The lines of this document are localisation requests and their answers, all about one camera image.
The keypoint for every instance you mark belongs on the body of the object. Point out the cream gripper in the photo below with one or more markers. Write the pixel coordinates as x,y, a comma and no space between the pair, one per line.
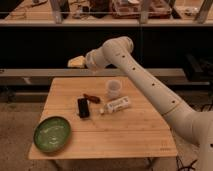
77,62

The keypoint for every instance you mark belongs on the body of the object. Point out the dark red pepper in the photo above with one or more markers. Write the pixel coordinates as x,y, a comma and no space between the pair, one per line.
91,98

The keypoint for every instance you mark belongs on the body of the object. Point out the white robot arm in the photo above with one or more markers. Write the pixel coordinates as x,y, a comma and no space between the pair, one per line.
193,126

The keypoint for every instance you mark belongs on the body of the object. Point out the black rectangular phone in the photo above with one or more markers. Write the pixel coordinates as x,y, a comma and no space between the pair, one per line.
83,108

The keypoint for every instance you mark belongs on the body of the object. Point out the translucent plastic cup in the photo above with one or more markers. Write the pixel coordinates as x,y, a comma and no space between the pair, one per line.
113,88

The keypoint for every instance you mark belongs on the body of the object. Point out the metal shelf rack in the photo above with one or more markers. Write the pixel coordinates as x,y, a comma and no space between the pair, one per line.
172,38

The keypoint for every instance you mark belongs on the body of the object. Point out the white plastic bottle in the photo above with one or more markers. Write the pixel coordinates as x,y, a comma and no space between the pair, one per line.
116,105

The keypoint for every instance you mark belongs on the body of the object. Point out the wooden table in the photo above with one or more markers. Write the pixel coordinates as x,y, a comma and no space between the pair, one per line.
136,132

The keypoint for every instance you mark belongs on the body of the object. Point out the green round bowl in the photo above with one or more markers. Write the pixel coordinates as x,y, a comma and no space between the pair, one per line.
52,134

